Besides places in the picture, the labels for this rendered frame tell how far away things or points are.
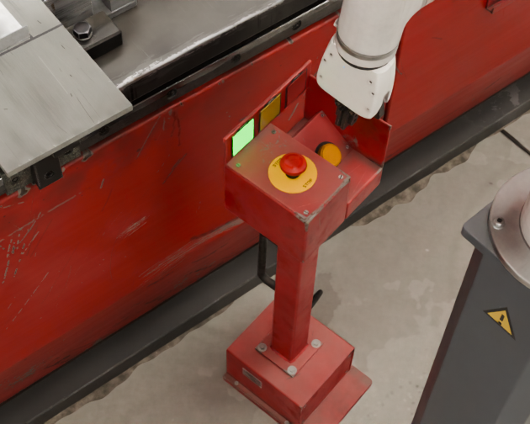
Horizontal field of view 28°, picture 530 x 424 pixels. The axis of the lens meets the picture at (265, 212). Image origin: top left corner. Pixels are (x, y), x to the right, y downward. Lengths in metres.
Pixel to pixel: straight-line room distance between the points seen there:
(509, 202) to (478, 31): 0.94
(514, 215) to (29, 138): 0.59
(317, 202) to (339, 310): 0.82
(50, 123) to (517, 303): 0.61
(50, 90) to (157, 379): 1.00
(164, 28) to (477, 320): 0.63
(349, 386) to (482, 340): 0.85
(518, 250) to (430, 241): 1.20
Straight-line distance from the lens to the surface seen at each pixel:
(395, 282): 2.37
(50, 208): 1.64
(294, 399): 2.09
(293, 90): 1.60
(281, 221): 1.55
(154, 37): 1.59
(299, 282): 1.83
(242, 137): 1.54
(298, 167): 1.52
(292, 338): 2.03
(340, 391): 2.22
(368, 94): 1.43
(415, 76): 2.11
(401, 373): 2.27
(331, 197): 1.53
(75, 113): 1.34
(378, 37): 1.34
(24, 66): 1.41
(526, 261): 1.24
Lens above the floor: 2.04
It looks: 56 degrees down
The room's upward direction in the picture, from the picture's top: 2 degrees clockwise
